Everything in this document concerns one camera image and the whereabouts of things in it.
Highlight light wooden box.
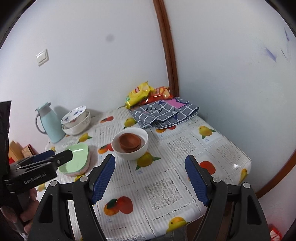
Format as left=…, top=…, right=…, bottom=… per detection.
left=9, top=141, right=23, bottom=161

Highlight blue red patterned bowl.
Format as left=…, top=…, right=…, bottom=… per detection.
left=60, top=106, right=87, bottom=126

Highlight brown small bowl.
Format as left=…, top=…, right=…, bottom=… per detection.
left=119, top=133, right=141, bottom=150
left=120, top=140, right=142, bottom=153

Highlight brown wooden door frame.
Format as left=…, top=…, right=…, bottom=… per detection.
left=153, top=0, right=179, bottom=98

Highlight yellow chip bag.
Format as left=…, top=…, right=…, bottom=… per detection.
left=125, top=81, right=154, bottom=109

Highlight brown cardboard box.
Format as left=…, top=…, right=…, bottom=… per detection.
left=21, top=144, right=38, bottom=158

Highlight plain white bowl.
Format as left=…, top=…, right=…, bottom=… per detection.
left=111, top=127, right=149, bottom=161

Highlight red white package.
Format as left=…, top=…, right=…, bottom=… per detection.
left=269, top=224, right=284, bottom=241

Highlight stacked patterned white bowls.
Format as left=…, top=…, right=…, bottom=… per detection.
left=61, top=111, right=91, bottom=136

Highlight light blue thermos jug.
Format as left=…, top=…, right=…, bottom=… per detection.
left=35, top=102, right=66, bottom=143

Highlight white wall light switch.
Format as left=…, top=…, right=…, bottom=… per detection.
left=35, top=49, right=50, bottom=66

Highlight brown wooden baseboard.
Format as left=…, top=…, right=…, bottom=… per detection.
left=255, top=130, right=296, bottom=200

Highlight person's left hand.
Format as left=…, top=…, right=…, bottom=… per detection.
left=20, top=187, right=41, bottom=234

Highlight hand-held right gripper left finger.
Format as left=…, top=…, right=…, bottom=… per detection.
left=28, top=154, right=116, bottom=241

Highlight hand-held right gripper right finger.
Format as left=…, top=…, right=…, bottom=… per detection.
left=185, top=155, right=271, bottom=241

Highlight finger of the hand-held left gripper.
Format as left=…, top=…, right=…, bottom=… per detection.
left=17, top=149, right=73, bottom=171
left=9, top=149, right=56, bottom=167

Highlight fruit print tablecloth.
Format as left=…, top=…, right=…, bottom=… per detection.
left=37, top=108, right=252, bottom=241

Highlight red chip bag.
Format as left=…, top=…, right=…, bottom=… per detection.
left=140, top=86, right=173, bottom=106

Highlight grey checked cloth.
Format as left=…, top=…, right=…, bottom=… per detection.
left=130, top=97, right=200, bottom=130

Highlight green plastic plate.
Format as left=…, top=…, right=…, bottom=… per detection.
left=58, top=143, right=90, bottom=174

